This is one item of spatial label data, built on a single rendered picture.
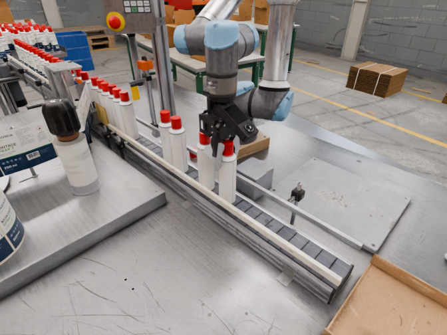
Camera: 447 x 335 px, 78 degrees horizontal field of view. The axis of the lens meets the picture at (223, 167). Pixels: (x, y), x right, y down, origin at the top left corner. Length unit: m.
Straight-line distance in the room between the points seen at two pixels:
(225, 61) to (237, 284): 0.52
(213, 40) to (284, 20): 0.44
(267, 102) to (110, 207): 0.64
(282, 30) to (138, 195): 0.71
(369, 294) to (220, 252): 0.37
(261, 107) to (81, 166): 0.64
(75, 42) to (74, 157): 5.02
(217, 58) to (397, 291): 0.68
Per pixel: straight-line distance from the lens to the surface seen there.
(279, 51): 1.03
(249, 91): 1.09
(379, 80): 4.72
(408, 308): 0.81
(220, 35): 0.63
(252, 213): 0.82
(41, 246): 0.87
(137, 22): 1.10
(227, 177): 0.77
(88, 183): 0.96
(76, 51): 5.88
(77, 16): 8.68
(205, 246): 0.80
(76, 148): 0.89
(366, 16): 6.67
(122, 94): 1.15
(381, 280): 0.83
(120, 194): 0.94
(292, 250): 0.71
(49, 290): 0.84
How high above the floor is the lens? 1.45
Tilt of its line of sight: 35 degrees down
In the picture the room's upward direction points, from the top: straight up
